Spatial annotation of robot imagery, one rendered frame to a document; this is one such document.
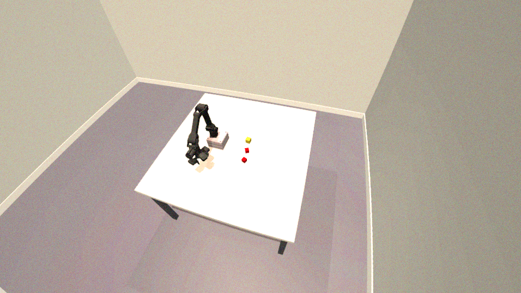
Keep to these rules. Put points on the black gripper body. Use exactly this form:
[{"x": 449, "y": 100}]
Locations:
[{"x": 194, "y": 160}]

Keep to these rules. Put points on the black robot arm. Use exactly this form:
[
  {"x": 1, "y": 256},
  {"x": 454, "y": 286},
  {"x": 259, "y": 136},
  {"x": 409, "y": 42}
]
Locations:
[{"x": 193, "y": 138}]

